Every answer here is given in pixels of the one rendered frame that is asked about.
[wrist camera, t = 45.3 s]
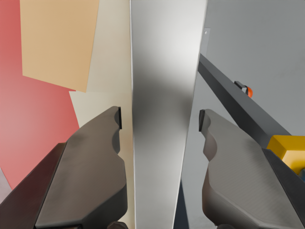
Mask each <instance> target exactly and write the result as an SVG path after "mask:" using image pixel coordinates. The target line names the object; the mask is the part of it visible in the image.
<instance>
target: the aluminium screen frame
mask: <svg viewBox="0 0 305 229"><path fill-rule="evenodd" d="M207 6H208V0H129V26H130V61H131V96H132V131H133V182H134V217H135V229H173V226H174V220H175V214H176V208H177V200H178V194H179V188H180V182H181V175H182V168H183V161H184V155H185V149H186V143H187V135H188V129H189V123H190V117H191V111H192V103H193V97H194V91H195V85H196V79H197V71H198V65H199V59H200V52H201V46H202V39H203V32H204V26H205V20H206V14H207Z"/></svg>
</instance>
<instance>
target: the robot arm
mask: <svg viewBox="0 0 305 229"><path fill-rule="evenodd" d="M120 129H122V118H121V107H117V106H112V107H110V108H109V109H107V110H105V111H104V112H102V113H101V114H99V115H98V116H96V117H95V118H93V119H91V120H90V121H89V122H87V123H86V124H84V125H83V126H82V127H80V128H79V129H78V130H77V131H76V132H75V133H73V134H72V135H71V136H70V137H69V139H68V140H67V141H66V142H65V143H58V144H57V145H56V146H55V147H54V148H53V149H52V150H51V151H50V152H49V153H48V154H47V155H46V156H45V157H44V158H43V159H42V160H41V161H40V162H39V163H38V164H37V165H36V166H35V167H34V168H33V170H32V171H31V172H30V173H29V174H28V175H27V176H26V177H25V178H24V179H23V180H22V181H21V182H20V183H19V184H18V185H17V186H16V187H15V188H14V189H13V190H12V191H11V192H10V194H9V195H8V196H7V197H6V198H5V199H4V200H3V202H2V203H1V204H0V229H128V227H127V225H126V224H125V223H124V222H119V220H120V219H121V218H122V217H123V216H124V215H125V214H126V212H127V209H128V197H127V179H126V171H125V163H124V160H123V159H122V158H121V157H119V156H118V153H119V152H120V139H119V131H120ZM199 132H201V133H202V134H203V136H204V137H205V144H204V148H203V153H204V155H205V156H206V158H207V159H208V161H209V163H208V167H207V172H206V176H205V179H204V183H203V187H202V210H203V213H204V214H205V216H206V217H207V218H208V219H209V220H211V221H212V222H213V223H214V225H215V226H216V227H217V229H305V181H304V180H302V179H301V178H300V177H299V176H298V175H297V174H296V173H295V172H294V171H293V170H292V169H291V168H290V167H289V166H287V165H286V164H285V163H284V162H283V161H282V160H281V159H280V158H279V157H278V156H277V155H276V154H275V153H274V152H273V151H271V150H270V149H264V148H262V147H261V146H260V145H259V144H258V143H257V142H256V141H255V140H254V139H253V138H251V136H249V135H248V134H247V133H246V132H245V131H243V130H242V129H240V128H239V127H237V126H236V125H234V124H233V123H232V122H230V121H228V120H227V119H225V118H224V117H222V116H220V115H219V114H217V113H216V112H214V111H213V110H211V109H205V110H203V109H202V110H200V113H199Z"/></svg>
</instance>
